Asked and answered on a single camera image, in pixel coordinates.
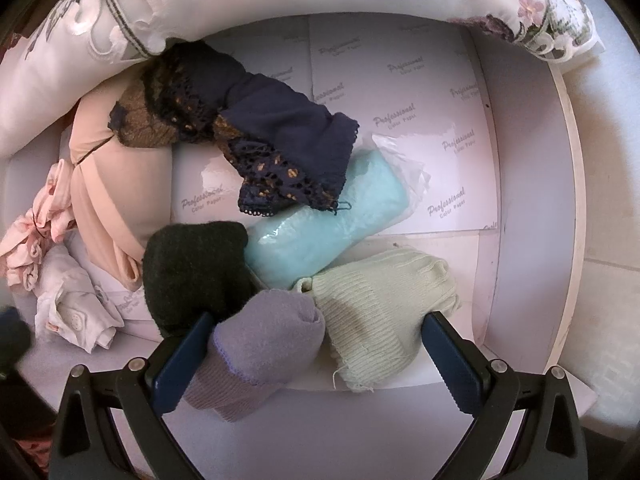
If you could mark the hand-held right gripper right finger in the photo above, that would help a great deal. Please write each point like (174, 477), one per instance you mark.
(450, 365)

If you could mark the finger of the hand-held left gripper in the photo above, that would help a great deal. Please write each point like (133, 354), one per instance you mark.
(12, 335)

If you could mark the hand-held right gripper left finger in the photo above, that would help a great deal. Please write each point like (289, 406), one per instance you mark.
(182, 365)

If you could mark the white buttoned cloth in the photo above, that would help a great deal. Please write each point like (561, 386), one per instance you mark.
(70, 300)

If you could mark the cream knitted sock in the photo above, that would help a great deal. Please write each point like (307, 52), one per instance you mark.
(380, 305)

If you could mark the purple knitted sock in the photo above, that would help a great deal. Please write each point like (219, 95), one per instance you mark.
(270, 330)

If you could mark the black knitted sock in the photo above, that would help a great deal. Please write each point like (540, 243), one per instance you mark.
(195, 270)

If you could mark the pink ruffled cloth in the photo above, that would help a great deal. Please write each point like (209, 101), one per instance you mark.
(45, 210)

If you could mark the peach bra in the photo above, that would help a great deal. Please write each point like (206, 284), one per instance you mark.
(125, 185)

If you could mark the light blue plastic-wrapped packet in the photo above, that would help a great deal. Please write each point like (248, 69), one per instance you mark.
(325, 215)

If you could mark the navy lace underwear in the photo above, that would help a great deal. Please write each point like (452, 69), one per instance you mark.
(285, 120)

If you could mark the layer of glossy paper sheets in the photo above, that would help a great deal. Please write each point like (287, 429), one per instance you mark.
(400, 110)

